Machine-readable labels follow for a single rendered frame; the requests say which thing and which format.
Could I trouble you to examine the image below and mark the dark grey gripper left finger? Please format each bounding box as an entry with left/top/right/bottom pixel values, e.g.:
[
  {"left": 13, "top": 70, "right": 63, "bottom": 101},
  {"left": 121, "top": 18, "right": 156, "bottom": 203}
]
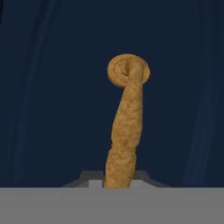
[{"left": 61, "top": 170, "right": 106, "bottom": 188}]

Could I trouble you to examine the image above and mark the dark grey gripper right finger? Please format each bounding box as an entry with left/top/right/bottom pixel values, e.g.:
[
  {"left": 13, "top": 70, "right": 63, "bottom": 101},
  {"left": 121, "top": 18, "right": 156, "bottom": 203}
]
[{"left": 130, "top": 170, "right": 171, "bottom": 188}]

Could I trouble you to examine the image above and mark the dark blue drawer front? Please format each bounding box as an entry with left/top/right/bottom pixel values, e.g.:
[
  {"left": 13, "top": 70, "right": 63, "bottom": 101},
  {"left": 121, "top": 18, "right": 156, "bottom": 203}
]
[{"left": 0, "top": 0, "right": 224, "bottom": 188}]

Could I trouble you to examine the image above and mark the brass drawer handle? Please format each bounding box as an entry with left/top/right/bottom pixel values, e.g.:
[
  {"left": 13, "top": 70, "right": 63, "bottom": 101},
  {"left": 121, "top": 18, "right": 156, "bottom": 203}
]
[{"left": 102, "top": 52, "right": 151, "bottom": 189}]

